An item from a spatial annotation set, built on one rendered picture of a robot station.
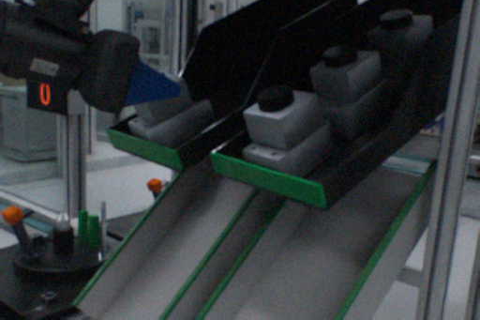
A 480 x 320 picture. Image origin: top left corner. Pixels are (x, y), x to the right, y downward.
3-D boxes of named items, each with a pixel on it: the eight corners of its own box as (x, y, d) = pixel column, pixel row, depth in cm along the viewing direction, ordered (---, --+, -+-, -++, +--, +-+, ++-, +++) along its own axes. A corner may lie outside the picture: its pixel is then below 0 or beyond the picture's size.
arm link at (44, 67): (12, 90, 37) (34, -1, 36) (-34, 58, 51) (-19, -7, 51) (124, 117, 42) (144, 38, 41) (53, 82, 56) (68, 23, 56)
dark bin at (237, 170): (325, 213, 40) (305, 126, 36) (216, 175, 49) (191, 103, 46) (507, 58, 53) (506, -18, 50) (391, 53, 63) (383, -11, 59)
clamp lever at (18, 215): (28, 260, 75) (7, 215, 71) (21, 256, 76) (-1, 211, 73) (50, 245, 77) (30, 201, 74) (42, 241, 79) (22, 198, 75)
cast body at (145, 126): (156, 158, 53) (129, 93, 49) (137, 147, 56) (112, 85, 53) (224, 120, 56) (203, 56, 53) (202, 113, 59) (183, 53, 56)
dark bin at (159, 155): (182, 175, 49) (154, 101, 45) (112, 148, 59) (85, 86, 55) (366, 51, 63) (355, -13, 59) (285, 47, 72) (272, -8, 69)
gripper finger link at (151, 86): (116, 111, 44) (136, 38, 43) (100, 103, 47) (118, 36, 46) (187, 129, 48) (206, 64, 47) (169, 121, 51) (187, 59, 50)
